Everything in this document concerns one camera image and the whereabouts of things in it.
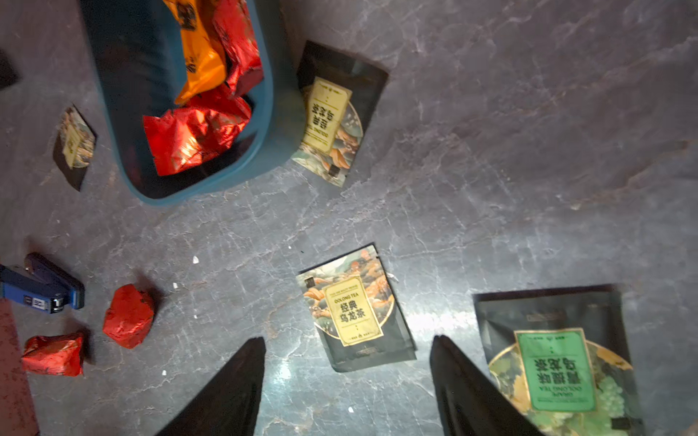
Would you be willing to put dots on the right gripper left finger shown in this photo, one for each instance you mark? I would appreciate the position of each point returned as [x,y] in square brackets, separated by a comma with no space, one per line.
[230,402]

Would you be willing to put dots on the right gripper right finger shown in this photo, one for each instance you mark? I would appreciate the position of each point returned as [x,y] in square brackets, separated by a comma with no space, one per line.
[468,403]

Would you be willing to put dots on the green-label tea bag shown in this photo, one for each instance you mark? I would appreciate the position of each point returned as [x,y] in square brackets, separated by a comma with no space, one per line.
[561,357]

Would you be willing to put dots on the red foil tea bag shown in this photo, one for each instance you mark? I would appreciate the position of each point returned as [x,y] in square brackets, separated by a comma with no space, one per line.
[130,316]
[55,355]

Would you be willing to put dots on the black oolong tea bag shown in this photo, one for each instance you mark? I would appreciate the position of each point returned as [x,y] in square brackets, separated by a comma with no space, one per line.
[74,147]
[355,312]

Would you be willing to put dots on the small red tea bag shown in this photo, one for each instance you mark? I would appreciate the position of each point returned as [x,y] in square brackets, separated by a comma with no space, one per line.
[197,132]

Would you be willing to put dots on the black yellow-label tea bag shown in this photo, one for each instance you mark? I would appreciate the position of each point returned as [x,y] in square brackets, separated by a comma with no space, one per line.
[341,93]

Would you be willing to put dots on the orange tea bag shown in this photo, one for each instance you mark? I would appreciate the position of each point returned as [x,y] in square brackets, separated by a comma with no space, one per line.
[204,55]

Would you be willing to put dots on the teal plastic storage box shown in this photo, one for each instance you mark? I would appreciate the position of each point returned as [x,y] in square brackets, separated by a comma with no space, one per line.
[137,55]

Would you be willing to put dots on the blue stapler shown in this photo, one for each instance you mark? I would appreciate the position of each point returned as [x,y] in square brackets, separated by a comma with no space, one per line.
[41,285]

